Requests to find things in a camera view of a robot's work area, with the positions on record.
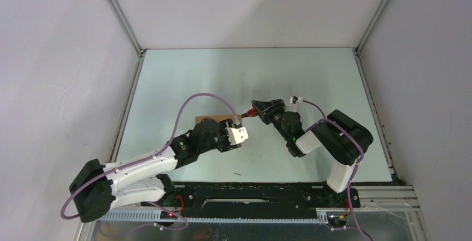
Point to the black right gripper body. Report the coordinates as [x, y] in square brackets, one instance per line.
[275, 116]

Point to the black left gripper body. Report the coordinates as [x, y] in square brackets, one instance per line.
[220, 141]

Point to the red black utility knife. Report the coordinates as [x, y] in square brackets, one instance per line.
[251, 113]

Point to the brown cardboard express box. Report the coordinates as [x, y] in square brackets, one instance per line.
[219, 118]

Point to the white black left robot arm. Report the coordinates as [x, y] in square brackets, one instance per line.
[99, 188]

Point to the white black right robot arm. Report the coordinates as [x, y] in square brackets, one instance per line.
[345, 139]

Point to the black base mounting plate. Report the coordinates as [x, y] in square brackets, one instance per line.
[265, 201]

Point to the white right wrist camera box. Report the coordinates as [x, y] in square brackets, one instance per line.
[292, 104]

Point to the aluminium frame rail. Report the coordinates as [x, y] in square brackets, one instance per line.
[388, 211]

